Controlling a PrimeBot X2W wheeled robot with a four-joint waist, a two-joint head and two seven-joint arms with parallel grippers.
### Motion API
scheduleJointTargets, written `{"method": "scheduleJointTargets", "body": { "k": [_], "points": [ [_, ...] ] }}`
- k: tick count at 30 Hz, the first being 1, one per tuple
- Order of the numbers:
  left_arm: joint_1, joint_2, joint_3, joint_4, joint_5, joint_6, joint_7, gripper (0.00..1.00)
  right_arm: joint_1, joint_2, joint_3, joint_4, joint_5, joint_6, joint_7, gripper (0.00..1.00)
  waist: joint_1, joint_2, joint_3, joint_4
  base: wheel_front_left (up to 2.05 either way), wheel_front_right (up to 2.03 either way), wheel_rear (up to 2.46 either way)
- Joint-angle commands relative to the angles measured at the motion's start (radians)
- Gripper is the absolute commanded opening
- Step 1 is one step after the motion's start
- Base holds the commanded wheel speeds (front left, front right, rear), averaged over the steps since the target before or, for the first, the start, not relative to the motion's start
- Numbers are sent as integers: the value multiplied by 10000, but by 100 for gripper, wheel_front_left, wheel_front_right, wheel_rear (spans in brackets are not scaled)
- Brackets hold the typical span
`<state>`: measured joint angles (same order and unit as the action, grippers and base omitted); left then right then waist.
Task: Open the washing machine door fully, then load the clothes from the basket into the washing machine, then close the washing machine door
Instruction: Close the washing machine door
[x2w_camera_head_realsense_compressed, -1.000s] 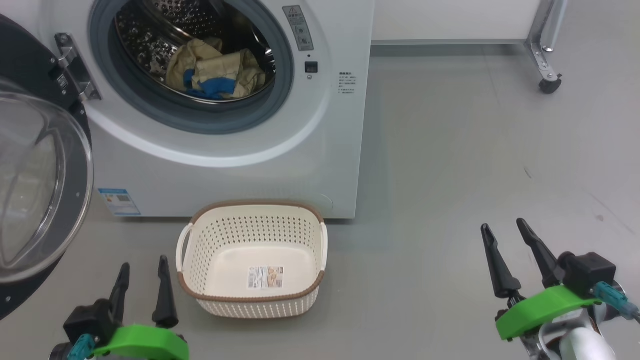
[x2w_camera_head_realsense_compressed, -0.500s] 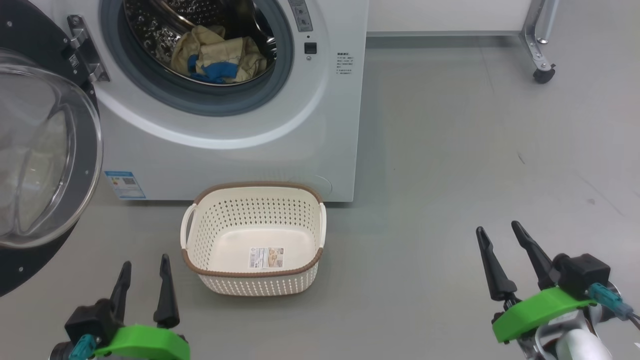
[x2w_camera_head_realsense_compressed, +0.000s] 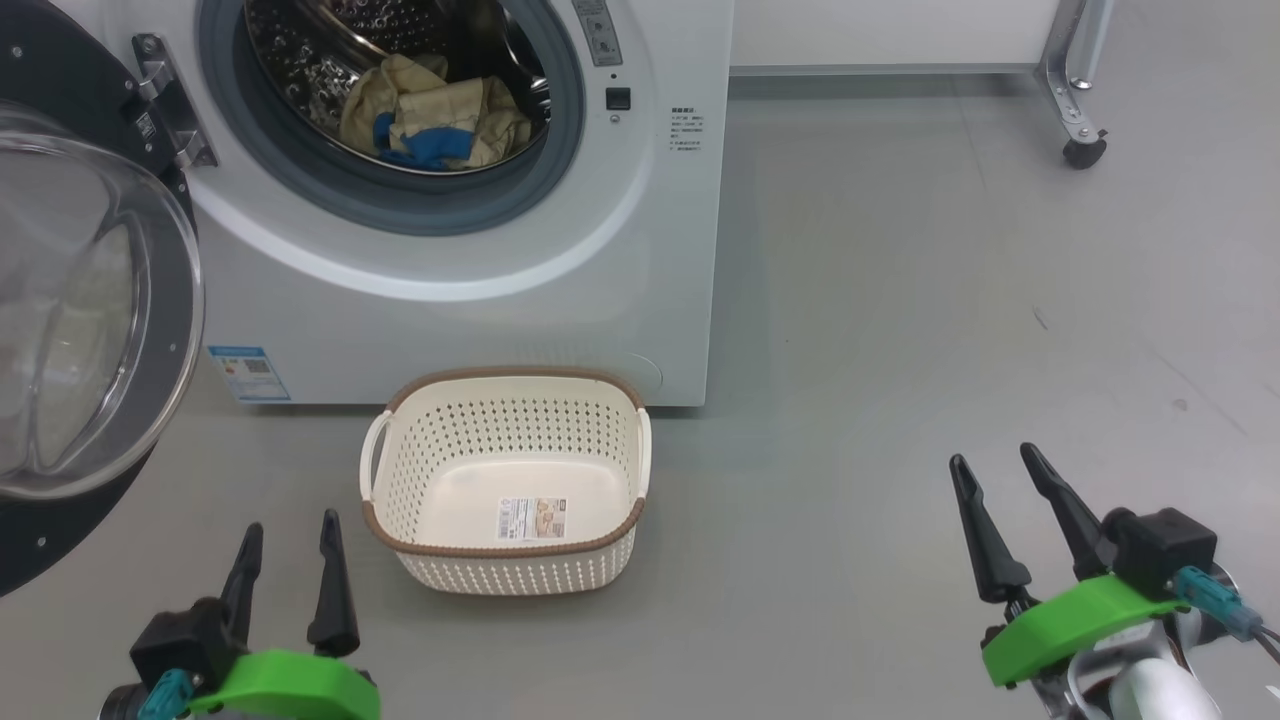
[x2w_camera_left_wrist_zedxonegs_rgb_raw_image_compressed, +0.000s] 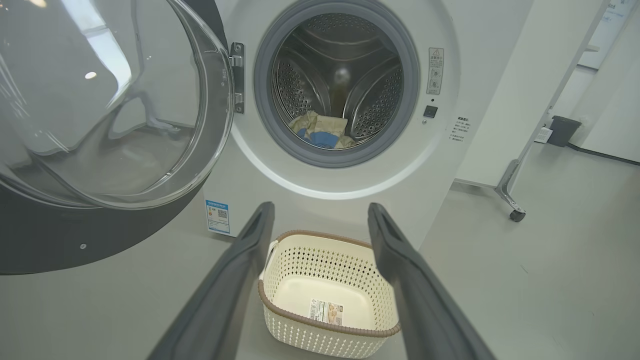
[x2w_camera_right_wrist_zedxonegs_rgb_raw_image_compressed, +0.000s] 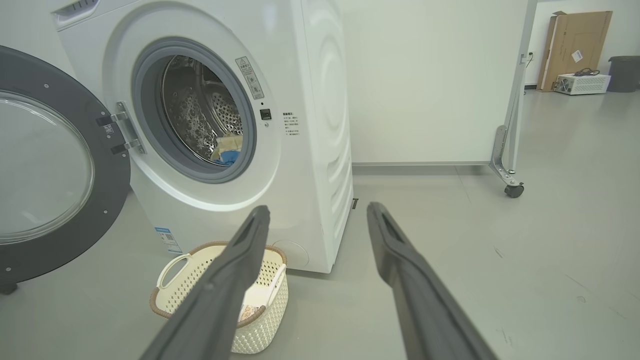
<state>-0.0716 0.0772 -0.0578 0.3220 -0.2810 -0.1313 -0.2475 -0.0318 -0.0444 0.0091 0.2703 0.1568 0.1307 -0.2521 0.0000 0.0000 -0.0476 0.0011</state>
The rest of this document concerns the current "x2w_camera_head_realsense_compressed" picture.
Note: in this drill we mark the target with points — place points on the metal partition leg with caster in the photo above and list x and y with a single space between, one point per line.
1075 90

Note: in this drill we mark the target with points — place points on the white front-load washing machine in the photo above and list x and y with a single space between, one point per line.
500 320

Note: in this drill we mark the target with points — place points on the grey warning sticker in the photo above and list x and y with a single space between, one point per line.
598 35

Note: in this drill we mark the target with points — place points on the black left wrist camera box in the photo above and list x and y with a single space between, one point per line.
180 640

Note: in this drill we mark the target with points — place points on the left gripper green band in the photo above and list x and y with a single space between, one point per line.
290 690

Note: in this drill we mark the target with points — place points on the blue energy label sticker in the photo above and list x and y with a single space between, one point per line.
250 375

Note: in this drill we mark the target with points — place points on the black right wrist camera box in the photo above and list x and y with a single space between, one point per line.
1160 550

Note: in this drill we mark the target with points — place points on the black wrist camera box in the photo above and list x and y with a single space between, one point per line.
1160 550
180 640

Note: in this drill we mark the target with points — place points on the product label sticker in basket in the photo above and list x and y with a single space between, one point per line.
532 519

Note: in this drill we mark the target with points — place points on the black door lock socket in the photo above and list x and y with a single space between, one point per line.
619 99

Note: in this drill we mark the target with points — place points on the steel washing machine drum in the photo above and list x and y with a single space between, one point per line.
300 60

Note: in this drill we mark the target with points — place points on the white partition panel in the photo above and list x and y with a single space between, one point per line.
900 30

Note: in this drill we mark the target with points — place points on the cream garment with blue trim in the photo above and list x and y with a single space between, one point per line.
480 115

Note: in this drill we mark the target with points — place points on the round black glass washer door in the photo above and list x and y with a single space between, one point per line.
80 300

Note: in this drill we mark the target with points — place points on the cream perforated laundry basket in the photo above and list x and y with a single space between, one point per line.
500 570

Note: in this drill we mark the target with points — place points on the metal washer door hinge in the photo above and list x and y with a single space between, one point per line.
170 100

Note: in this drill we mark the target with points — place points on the cream printed garment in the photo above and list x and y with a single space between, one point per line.
385 95

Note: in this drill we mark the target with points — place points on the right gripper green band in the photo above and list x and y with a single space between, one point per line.
1070 625

